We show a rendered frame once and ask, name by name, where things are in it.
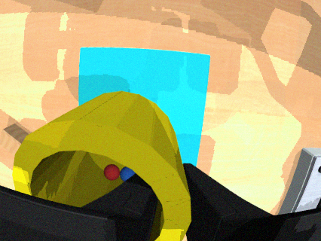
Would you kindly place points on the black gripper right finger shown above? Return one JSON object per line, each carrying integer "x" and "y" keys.
{"x": 218, "y": 214}

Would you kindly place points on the blue marble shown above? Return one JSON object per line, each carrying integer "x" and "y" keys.
{"x": 126, "y": 173}

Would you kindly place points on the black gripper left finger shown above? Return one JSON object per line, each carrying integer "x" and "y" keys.
{"x": 125, "y": 214}

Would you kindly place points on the red marble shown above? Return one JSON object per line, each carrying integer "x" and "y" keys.
{"x": 111, "y": 172}

